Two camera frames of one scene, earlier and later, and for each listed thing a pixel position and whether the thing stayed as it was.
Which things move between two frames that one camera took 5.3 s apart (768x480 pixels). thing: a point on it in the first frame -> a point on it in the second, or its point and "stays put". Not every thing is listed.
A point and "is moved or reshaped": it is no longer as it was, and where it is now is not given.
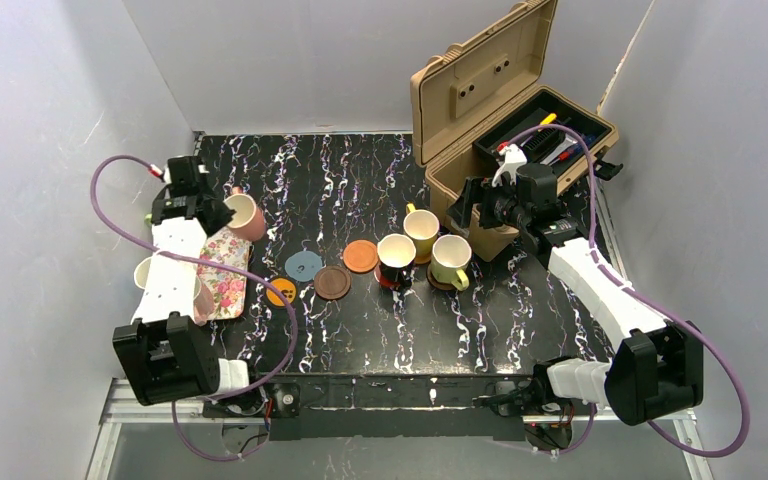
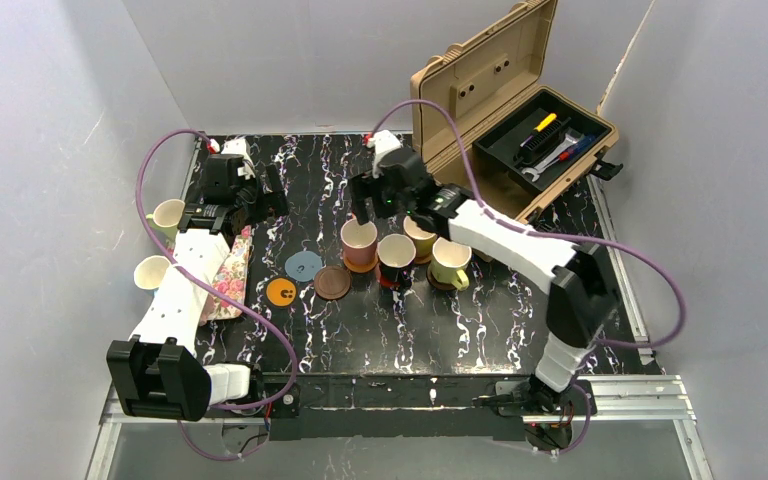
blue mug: (142, 273) stays put
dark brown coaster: (332, 282) stays put
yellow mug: (450, 257) stays put
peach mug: (422, 227) stays put
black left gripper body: (215, 213) -> (259, 195)
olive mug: (396, 253) stays put
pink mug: (248, 222) is moved or reshaped
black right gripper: (481, 208) -> (367, 190)
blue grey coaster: (303, 265) stays put
